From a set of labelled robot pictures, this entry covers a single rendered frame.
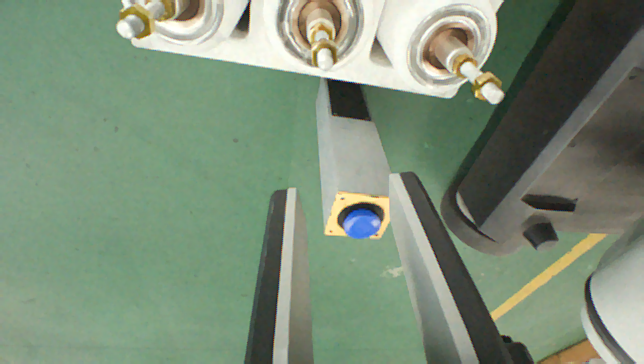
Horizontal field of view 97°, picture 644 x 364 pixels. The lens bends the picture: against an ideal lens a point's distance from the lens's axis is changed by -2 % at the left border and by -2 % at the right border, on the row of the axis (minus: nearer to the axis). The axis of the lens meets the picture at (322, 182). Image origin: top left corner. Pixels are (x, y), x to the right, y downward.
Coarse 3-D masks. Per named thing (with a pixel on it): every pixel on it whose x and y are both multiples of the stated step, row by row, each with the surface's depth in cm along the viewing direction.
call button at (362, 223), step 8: (352, 216) 31; (360, 216) 31; (368, 216) 31; (376, 216) 31; (344, 224) 32; (352, 224) 31; (360, 224) 31; (368, 224) 31; (376, 224) 31; (352, 232) 32; (360, 232) 32; (368, 232) 32; (376, 232) 32
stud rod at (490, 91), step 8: (464, 64) 23; (472, 64) 23; (464, 72) 23; (472, 72) 22; (480, 72) 22; (472, 80) 22; (488, 88) 20; (496, 88) 20; (488, 96) 20; (496, 96) 20
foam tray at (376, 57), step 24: (264, 0) 30; (384, 0) 30; (240, 24) 36; (168, 48) 32; (216, 48) 33; (240, 48) 33; (264, 48) 33; (336, 72) 35; (360, 72) 35; (384, 72) 35
